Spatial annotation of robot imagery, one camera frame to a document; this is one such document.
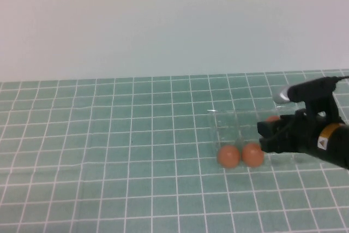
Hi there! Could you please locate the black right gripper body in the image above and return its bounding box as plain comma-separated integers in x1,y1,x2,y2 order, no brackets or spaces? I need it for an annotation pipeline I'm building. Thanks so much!
277,109,328,155

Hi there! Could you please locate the green white-grid tablecloth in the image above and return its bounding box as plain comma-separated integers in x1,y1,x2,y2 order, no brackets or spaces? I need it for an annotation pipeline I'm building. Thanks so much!
0,69,349,233

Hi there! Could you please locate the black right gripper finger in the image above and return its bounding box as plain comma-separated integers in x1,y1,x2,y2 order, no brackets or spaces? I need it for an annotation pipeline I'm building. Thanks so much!
256,120,282,138
258,136,282,154

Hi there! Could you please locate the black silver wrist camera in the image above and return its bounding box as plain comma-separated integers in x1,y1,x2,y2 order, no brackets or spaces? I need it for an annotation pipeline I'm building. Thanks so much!
273,76,345,125

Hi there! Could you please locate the clear plastic egg tray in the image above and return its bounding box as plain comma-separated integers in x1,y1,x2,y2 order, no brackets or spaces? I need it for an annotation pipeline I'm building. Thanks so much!
208,109,329,167

